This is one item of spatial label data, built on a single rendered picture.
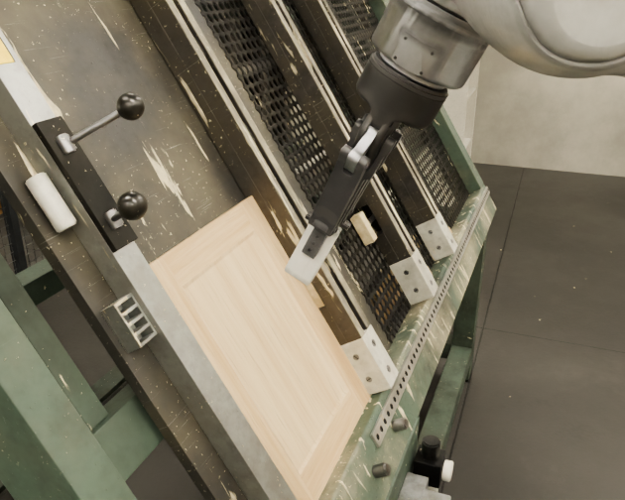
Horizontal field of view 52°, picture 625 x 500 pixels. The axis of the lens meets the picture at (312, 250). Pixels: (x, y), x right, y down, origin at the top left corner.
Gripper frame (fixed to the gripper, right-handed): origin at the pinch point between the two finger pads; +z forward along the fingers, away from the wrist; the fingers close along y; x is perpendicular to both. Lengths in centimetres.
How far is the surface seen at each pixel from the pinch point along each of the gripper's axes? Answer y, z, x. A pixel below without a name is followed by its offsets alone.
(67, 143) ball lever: -13.7, 14.1, -38.0
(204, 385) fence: -12.9, 36.1, -5.7
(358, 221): -90, 37, -4
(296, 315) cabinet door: -46, 40, -2
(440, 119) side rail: -199, 31, -5
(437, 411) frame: -149, 113, 53
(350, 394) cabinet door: -48, 50, 15
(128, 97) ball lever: -18.0, 5.5, -34.0
